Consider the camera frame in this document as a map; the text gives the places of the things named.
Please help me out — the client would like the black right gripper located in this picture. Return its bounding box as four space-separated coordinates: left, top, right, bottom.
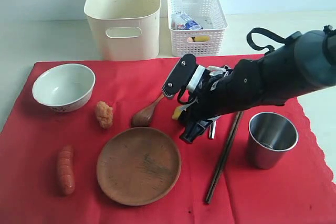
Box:
180 65 236 144

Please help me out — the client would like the yellow cheese wedge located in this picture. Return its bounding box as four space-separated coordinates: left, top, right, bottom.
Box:
172 106 183 120

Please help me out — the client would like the fried chicken nugget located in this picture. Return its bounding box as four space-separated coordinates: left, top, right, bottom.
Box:
95 101 113 129

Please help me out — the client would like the yellow orange fruit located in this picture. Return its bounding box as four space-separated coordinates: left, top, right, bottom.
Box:
194 36 210 42

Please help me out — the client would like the blue white milk carton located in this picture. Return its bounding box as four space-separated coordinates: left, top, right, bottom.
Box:
171 12 203 30

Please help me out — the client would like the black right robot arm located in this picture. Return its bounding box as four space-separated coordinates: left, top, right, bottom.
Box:
180 26 335 144

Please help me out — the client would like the silver table knife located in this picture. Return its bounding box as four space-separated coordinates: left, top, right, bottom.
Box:
208 121 217 140

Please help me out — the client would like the right dark wooden chopstick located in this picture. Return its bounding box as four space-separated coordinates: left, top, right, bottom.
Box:
206 111 245 205

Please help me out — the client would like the dark wooden chopstick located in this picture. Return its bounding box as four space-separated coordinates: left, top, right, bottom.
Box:
204 111 241 204
206 111 245 205

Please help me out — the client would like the wooden spoon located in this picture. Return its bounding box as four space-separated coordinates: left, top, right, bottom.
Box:
131 94 164 127

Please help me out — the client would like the left dark wooden chopstick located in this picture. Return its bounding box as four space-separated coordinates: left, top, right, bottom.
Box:
204 111 241 204

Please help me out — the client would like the brown wooden plate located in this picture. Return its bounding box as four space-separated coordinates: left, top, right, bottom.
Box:
96 127 182 206

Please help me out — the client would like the stainless steel cup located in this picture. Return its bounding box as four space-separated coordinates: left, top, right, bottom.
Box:
246 112 299 169

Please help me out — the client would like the white perforated plastic basket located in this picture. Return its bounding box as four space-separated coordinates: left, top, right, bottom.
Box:
167 0 228 57

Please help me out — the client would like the red table cloth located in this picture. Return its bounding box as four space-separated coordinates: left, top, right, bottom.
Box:
1 58 335 223

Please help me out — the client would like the white ceramic bowl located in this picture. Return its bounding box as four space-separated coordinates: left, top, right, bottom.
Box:
32 63 96 113

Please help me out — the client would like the red sausage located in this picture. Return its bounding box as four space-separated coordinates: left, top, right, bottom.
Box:
56 145 75 196

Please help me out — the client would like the cream plastic bin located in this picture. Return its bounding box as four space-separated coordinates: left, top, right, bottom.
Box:
84 0 161 61

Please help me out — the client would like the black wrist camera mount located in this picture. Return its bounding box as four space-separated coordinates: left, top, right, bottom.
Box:
162 54 198 99

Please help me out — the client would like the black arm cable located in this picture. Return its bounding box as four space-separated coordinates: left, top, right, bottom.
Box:
246 27 286 54

